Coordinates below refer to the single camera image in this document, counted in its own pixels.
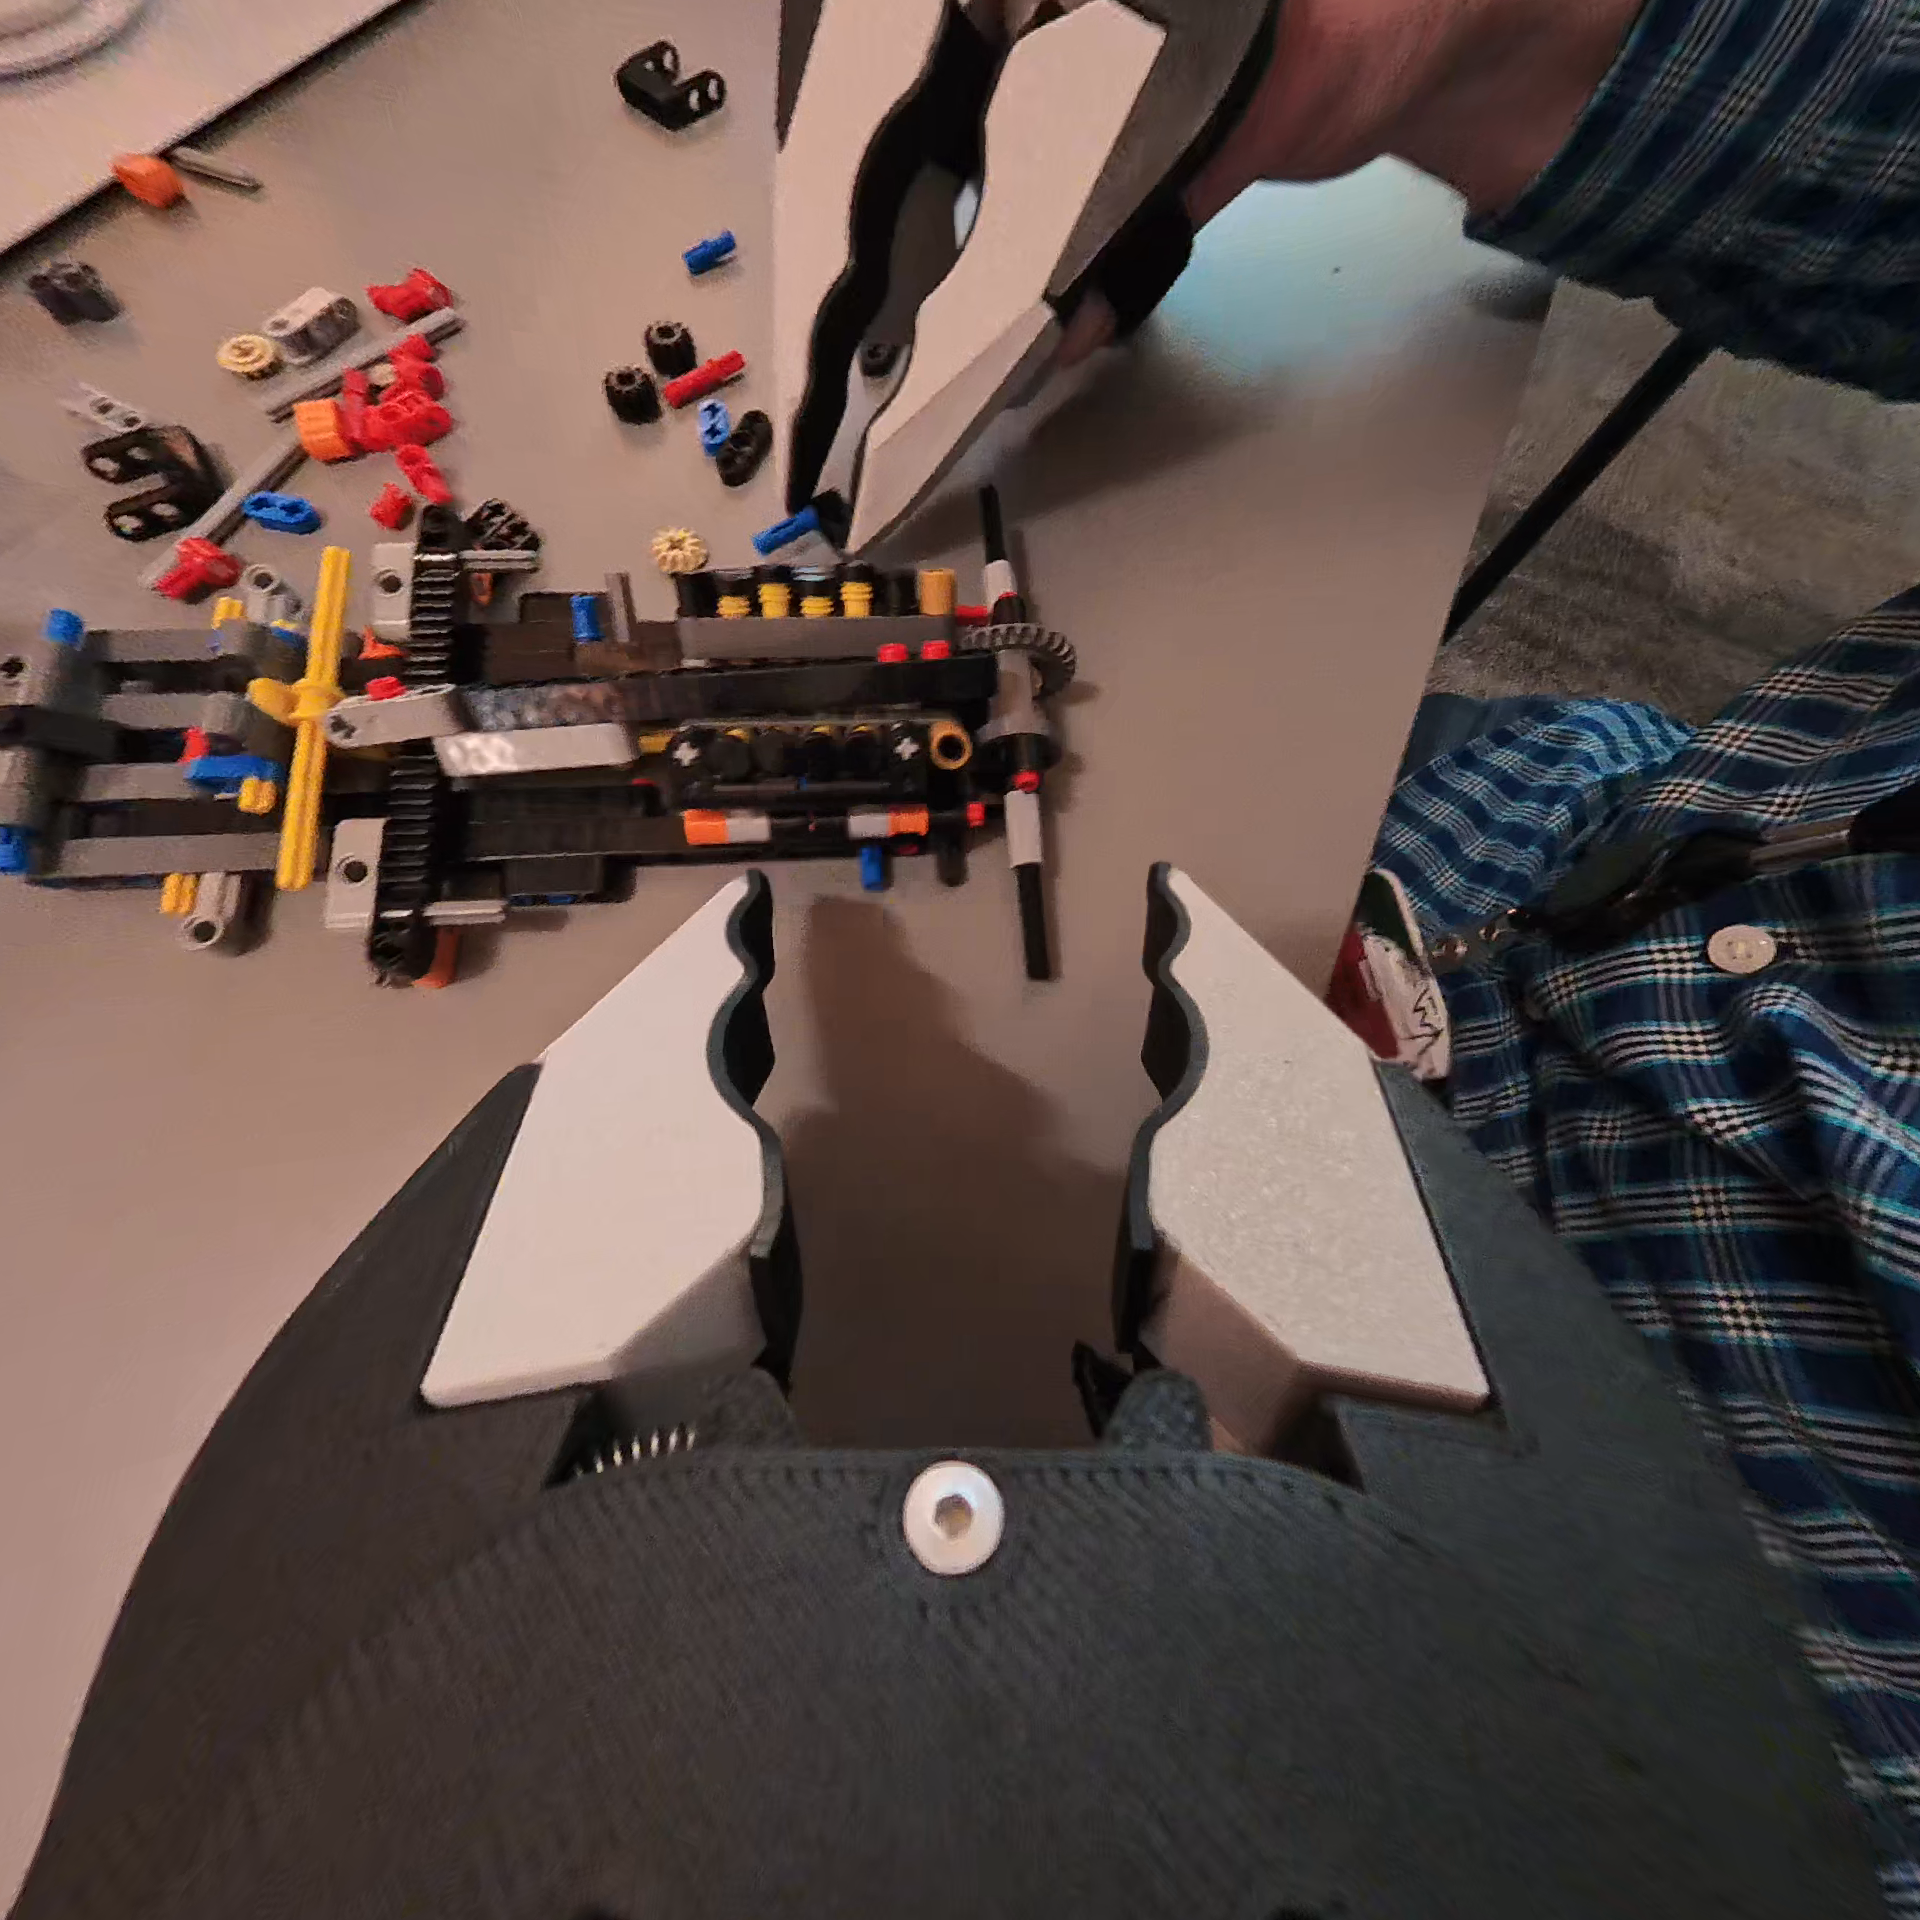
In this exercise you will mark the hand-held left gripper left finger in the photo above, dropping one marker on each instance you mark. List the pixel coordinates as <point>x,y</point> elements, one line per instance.
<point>601,1186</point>

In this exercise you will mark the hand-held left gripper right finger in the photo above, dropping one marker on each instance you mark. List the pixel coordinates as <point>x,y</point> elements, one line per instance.
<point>1290,1186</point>

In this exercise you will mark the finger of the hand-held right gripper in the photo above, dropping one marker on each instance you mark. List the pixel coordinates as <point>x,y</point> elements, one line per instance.
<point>817,181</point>
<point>1066,134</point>

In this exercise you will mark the blue lego pin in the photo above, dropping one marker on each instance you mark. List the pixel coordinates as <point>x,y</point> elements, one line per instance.
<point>784,528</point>

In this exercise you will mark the lego vehicle chassis model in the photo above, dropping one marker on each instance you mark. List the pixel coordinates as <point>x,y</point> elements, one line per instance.
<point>601,719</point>

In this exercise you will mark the black angled lego connector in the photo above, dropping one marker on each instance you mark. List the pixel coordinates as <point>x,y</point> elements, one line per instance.
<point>667,83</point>

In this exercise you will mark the tan lego gear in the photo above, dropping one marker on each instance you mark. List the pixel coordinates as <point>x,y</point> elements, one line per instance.
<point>678,546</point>

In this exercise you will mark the pile of loose lego pieces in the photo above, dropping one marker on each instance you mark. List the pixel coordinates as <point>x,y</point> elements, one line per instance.
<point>398,405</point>

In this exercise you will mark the dark grey lego axle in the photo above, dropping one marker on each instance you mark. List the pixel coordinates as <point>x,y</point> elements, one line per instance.
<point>220,169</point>

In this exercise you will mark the black double lego connector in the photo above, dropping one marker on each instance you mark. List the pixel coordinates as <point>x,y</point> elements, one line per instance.
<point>72,288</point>

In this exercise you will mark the person's right hand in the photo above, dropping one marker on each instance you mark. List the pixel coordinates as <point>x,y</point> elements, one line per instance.
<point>1397,90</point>

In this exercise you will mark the red green printed card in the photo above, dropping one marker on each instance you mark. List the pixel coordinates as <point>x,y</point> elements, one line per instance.
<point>1398,975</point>

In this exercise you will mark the black metal chair leg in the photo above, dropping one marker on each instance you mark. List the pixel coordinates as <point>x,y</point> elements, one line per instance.
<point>1590,480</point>

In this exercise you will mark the light grey mat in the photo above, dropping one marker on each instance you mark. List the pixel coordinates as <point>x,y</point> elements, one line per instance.
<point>181,105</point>

